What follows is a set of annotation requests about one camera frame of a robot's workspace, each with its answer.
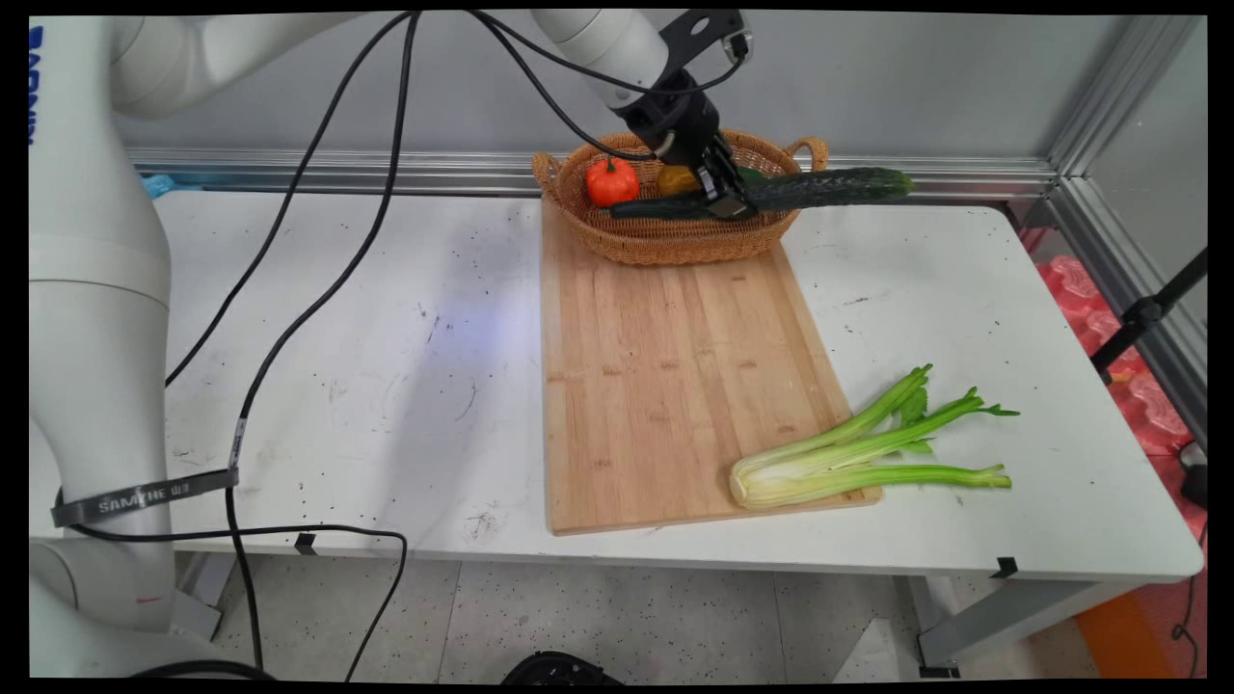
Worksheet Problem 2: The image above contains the grey velcro strap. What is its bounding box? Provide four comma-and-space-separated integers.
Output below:
50, 467, 240, 528

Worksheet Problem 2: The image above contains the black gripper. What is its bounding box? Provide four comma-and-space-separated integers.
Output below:
612, 73, 755, 222

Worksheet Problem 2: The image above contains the dark green cucumber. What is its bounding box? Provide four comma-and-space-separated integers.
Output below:
609, 167, 917, 221

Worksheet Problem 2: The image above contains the upright aluminium frame post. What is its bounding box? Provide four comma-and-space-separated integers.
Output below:
1046, 14, 1208, 179

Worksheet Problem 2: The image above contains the horizontal aluminium frame rail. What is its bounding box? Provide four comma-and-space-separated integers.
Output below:
125, 145, 1061, 203

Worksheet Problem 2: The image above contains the grey table leg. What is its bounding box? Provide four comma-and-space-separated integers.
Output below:
906, 575, 1148, 679
172, 551, 237, 642

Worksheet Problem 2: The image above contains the green celery bunch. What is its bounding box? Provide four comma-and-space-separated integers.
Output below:
728, 363, 1021, 511

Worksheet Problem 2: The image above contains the red foam mat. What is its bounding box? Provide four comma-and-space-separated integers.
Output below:
1020, 224, 1208, 541

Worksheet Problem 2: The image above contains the black round floor object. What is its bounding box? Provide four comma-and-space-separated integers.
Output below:
501, 651, 628, 687

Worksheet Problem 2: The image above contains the woven wicker basket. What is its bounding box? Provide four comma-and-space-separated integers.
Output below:
531, 130, 829, 267

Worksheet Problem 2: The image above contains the red toy pepper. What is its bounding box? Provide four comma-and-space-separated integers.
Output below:
585, 156, 641, 209

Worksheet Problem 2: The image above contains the side aluminium frame rail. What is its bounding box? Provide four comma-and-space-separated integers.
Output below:
1046, 176, 1208, 446

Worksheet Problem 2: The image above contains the wooden cutting board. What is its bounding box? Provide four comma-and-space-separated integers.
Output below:
540, 198, 883, 537

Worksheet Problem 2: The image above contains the orange floor mat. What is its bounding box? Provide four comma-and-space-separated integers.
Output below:
1075, 554, 1206, 679

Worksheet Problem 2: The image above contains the black tripod pole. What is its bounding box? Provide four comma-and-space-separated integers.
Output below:
1089, 249, 1208, 385

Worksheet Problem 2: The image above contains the thin black cable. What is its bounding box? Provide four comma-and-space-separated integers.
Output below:
164, 10, 748, 388

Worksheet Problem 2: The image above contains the black cable with white label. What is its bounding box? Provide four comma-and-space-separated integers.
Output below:
222, 10, 657, 676

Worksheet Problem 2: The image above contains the black floor cable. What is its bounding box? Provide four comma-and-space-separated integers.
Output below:
53, 487, 410, 681

